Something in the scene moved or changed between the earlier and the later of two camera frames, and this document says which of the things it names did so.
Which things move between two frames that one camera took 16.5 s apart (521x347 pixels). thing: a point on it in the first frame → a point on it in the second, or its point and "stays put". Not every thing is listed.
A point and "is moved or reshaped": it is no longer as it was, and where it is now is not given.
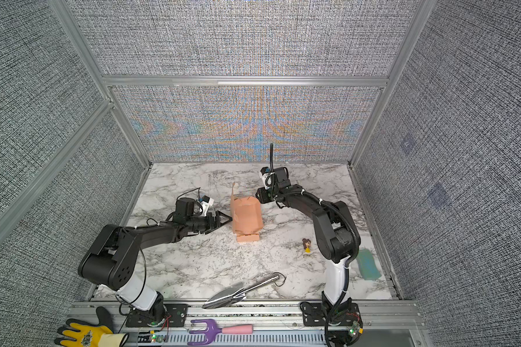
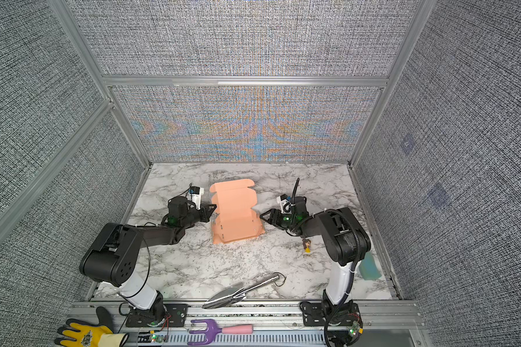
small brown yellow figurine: [307, 245] stays put
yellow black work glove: [90, 335] stays put
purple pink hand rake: [212, 330] stays put
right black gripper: [261, 196] → [274, 213]
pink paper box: [247, 217] is moved or reshaped
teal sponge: [368, 267] stays put
